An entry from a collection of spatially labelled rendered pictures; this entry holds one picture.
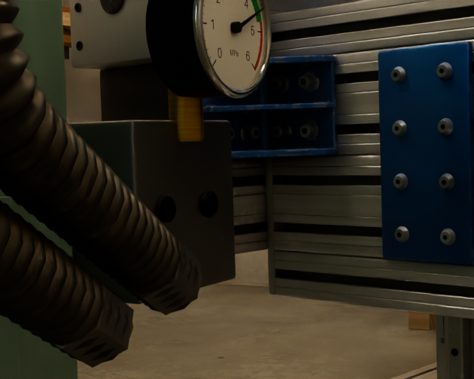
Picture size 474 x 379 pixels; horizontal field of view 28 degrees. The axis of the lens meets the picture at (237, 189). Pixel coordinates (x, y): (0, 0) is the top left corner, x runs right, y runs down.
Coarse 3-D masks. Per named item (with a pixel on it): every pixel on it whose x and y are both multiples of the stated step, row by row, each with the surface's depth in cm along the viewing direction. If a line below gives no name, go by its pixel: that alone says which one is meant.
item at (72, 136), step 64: (0, 0) 21; (0, 64) 21; (0, 128) 22; (64, 128) 24; (64, 192) 24; (128, 192) 28; (0, 256) 23; (64, 256) 26; (128, 256) 29; (192, 256) 33; (64, 320) 27; (128, 320) 30
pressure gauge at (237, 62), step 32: (160, 0) 41; (192, 0) 40; (224, 0) 41; (256, 0) 44; (160, 32) 40; (192, 32) 40; (224, 32) 41; (256, 32) 44; (160, 64) 41; (192, 64) 40; (224, 64) 41; (256, 64) 44; (192, 96) 43; (224, 96) 42; (192, 128) 43
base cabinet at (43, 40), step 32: (32, 0) 40; (32, 32) 40; (32, 64) 40; (64, 64) 42; (64, 96) 42; (0, 192) 39; (32, 224) 40; (0, 320) 38; (0, 352) 38; (32, 352) 40
